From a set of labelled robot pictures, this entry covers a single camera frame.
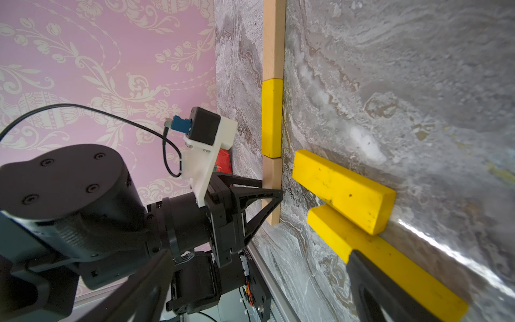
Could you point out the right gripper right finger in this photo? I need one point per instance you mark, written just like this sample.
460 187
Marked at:
376 295

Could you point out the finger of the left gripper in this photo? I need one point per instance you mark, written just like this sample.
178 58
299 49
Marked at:
230 180
252 206

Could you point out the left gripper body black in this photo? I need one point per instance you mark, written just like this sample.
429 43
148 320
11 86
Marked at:
225 202

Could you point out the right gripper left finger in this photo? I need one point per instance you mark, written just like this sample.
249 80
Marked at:
142 297

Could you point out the yellow block diagonal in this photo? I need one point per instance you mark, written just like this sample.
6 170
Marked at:
272 91

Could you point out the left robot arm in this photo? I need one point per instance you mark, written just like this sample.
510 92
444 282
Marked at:
74 215

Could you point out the red snack bag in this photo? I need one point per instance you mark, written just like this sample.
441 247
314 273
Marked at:
223 162

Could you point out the yellow block lower right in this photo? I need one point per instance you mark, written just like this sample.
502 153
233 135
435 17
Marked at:
344 237

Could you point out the yellow block upper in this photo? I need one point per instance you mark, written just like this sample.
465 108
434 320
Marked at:
363 201

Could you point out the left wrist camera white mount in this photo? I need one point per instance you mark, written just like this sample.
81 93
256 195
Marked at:
205 134

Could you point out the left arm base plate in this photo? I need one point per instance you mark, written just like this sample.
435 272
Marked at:
199 283

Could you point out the aluminium front rail frame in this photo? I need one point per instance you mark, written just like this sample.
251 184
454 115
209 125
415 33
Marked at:
273 290

